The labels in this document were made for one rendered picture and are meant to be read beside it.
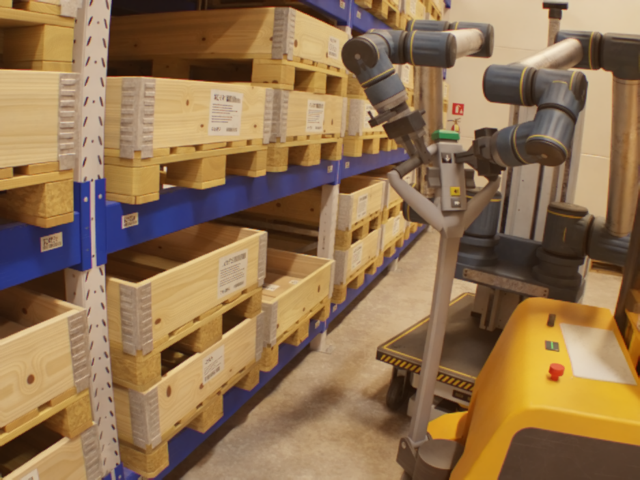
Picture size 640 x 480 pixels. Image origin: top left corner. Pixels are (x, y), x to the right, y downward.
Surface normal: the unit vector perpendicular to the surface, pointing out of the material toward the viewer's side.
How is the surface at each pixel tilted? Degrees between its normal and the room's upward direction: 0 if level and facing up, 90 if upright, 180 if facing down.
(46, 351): 90
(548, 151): 144
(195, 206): 90
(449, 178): 74
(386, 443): 0
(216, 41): 90
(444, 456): 0
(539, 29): 90
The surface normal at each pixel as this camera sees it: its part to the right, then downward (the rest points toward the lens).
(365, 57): -0.45, 0.43
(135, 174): 0.40, 0.24
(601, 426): -0.37, 0.18
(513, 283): -0.61, 0.14
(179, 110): 0.93, 0.15
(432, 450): 0.07, -0.97
